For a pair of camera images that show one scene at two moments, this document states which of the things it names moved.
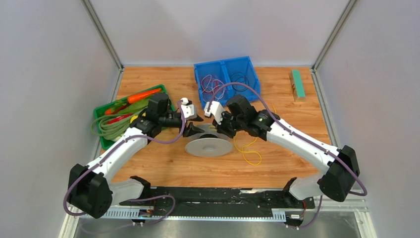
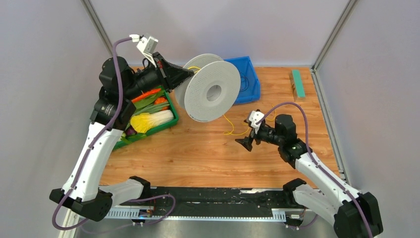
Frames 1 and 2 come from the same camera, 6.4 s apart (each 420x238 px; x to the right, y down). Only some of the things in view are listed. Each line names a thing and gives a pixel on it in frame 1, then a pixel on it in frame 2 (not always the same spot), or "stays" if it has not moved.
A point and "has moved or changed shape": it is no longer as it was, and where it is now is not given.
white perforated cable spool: (210, 144) to (213, 90)
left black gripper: (191, 130) to (172, 75)
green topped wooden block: (297, 85) stays
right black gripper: (220, 127) to (246, 142)
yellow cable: (250, 142) has moved or changed shape
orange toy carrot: (141, 96) stays
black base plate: (231, 198) stays
